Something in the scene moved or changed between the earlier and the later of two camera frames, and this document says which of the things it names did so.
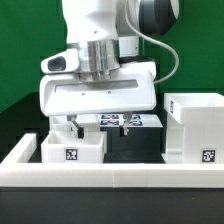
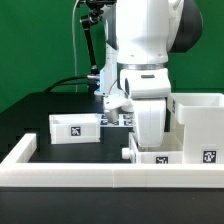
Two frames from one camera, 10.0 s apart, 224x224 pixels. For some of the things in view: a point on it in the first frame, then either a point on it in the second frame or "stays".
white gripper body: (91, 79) -> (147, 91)
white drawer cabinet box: (194, 128) stays
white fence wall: (19, 168) stays
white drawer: (61, 124) stays
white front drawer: (67, 147) -> (170, 152)
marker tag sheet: (137, 121) stays
